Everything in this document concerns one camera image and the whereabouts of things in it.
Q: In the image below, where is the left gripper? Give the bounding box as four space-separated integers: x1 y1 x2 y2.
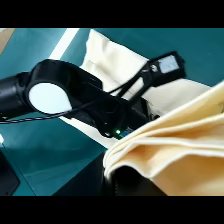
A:
77 79 160 140

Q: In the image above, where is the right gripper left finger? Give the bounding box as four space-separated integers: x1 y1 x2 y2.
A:
54 153 112 197

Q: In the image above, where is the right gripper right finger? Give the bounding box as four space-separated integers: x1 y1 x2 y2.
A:
114 165 167 197

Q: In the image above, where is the cream shirt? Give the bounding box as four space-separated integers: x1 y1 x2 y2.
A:
61 29 224 197

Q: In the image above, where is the black cable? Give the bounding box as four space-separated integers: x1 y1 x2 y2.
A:
0 99 113 125

